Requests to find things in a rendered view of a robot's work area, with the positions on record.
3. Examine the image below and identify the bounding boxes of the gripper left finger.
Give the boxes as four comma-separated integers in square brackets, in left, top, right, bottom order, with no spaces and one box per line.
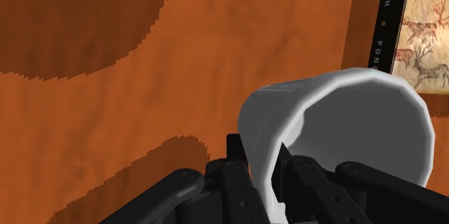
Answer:
[99,133,271,224]

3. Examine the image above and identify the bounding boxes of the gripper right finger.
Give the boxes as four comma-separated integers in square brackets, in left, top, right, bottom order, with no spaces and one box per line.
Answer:
[271,142,449,224]

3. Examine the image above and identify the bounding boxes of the white cup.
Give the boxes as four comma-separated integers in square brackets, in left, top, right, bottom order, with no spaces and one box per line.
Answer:
[237,67,436,224]

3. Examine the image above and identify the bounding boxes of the book with cave painting cover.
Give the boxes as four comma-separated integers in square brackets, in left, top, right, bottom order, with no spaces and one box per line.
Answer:
[368,0,449,95]

